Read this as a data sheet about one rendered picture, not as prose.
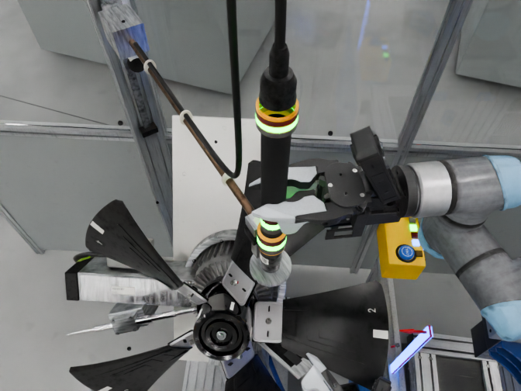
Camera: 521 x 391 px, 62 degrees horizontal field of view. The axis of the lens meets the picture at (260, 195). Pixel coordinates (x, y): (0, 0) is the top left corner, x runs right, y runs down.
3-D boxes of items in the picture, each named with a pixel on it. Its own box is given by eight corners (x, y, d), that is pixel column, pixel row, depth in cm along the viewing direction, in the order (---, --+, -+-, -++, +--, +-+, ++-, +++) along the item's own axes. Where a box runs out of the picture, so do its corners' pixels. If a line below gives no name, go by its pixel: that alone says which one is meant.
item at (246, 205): (129, 46, 94) (128, 40, 93) (135, 43, 95) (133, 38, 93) (255, 227, 67) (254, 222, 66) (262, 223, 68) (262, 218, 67)
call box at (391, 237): (374, 232, 133) (383, 212, 124) (408, 233, 132) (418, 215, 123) (379, 280, 123) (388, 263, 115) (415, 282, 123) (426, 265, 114)
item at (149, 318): (204, 309, 104) (70, 335, 108) (201, 302, 104) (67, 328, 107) (202, 314, 102) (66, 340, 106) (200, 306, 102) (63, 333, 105)
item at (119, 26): (105, 39, 101) (94, 5, 94) (133, 30, 103) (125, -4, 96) (121, 64, 96) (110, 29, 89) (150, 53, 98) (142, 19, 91)
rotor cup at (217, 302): (197, 332, 103) (185, 366, 90) (198, 275, 99) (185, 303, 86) (258, 336, 102) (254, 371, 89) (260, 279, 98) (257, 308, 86)
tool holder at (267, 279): (236, 252, 74) (232, 222, 66) (270, 233, 76) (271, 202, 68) (263, 294, 70) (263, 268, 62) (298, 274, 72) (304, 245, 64)
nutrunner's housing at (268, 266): (254, 270, 75) (249, 41, 38) (274, 259, 76) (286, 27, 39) (266, 288, 73) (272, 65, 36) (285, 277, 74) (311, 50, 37)
